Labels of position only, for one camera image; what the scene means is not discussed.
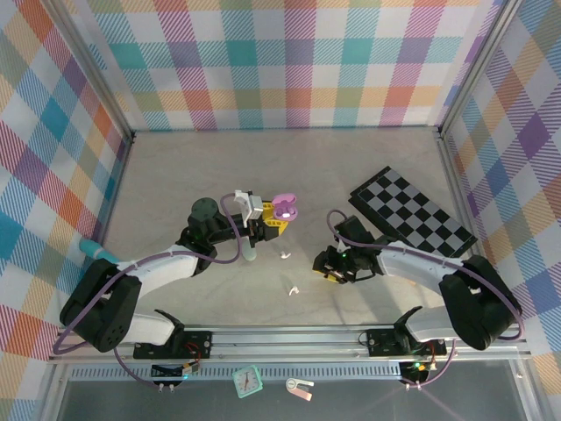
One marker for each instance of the white earbud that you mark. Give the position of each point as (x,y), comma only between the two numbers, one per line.
(286,254)
(292,290)

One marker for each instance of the green earbud charging case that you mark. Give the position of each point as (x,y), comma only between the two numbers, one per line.
(250,255)

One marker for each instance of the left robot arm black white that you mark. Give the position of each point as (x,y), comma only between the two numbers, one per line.
(166,267)

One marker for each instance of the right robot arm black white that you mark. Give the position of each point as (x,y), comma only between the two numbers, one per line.
(412,263)

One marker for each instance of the black grey folding chessboard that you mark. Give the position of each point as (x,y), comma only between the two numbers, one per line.
(416,210)

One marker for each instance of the small controller board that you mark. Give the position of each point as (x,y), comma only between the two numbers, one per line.
(168,373)
(414,373)

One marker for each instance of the teal alarm clock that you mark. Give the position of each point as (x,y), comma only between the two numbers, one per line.
(246,381)

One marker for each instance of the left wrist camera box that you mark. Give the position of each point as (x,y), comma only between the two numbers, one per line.
(254,207)

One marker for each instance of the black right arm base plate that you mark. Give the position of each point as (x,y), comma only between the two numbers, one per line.
(380,343)

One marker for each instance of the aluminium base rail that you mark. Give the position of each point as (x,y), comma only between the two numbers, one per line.
(285,344)

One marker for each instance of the aluminium side rail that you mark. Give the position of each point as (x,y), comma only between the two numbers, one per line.
(117,184)
(453,175)

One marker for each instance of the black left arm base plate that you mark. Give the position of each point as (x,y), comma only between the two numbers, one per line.
(197,345)

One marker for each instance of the aluminium corner post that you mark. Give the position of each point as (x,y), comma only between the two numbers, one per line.
(91,66)
(477,66)

